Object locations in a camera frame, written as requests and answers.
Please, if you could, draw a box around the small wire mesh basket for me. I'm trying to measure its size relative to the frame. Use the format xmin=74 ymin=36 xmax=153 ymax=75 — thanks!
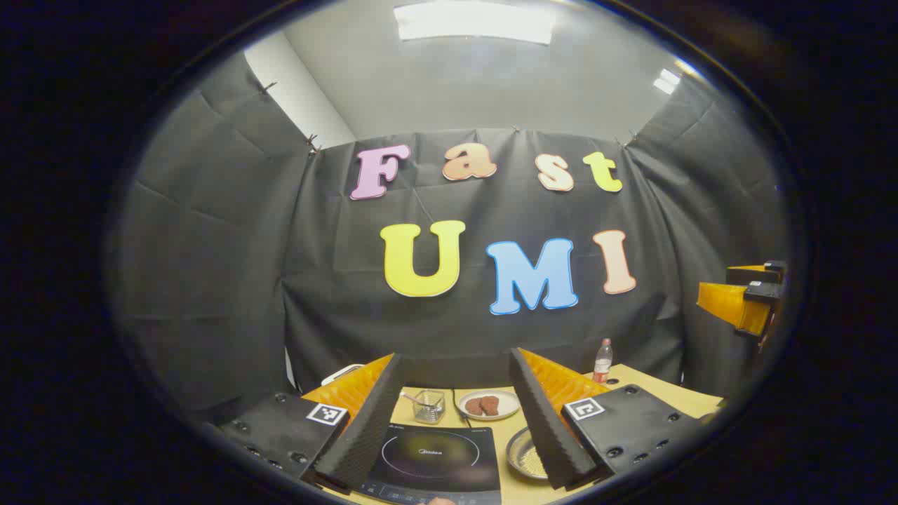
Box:
xmin=412 ymin=389 xmax=446 ymax=425

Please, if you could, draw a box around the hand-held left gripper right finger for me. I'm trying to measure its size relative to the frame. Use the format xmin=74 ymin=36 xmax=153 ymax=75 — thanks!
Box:
xmin=508 ymin=347 xmax=702 ymax=490

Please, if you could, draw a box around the red label water bottle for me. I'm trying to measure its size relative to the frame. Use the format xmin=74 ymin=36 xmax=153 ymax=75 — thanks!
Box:
xmin=594 ymin=338 xmax=614 ymax=384

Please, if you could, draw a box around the white toaster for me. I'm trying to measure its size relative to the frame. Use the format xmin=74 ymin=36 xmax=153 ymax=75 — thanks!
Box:
xmin=321 ymin=363 xmax=366 ymax=386

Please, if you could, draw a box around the stainless steel pot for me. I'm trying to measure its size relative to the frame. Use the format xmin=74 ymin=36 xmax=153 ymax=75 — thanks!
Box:
xmin=507 ymin=426 xmax=549 ymax=482

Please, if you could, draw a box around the black induction cooktop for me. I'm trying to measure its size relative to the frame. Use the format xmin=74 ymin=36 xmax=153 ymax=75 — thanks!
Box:
xmin=358 ymin=424 xmax=502 ymax=505

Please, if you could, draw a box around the long ceiling light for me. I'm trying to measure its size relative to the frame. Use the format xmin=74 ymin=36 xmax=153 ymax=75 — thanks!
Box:
xmin=393 ymin=0 xmax=556 ymax=46

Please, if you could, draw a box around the white oval plate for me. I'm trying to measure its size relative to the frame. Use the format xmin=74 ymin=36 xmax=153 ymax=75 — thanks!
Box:
xmin=456 ymin=389 xmax=521 ymax=422

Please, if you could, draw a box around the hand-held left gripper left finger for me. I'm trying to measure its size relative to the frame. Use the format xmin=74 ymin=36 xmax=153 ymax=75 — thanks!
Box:
xmin=214 ymin=353 xmax=406 ymax=495

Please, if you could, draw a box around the black power cable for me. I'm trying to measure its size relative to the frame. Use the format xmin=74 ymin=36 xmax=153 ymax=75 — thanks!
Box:
xmin=449 ymin=388 xmax=473 ymax=429

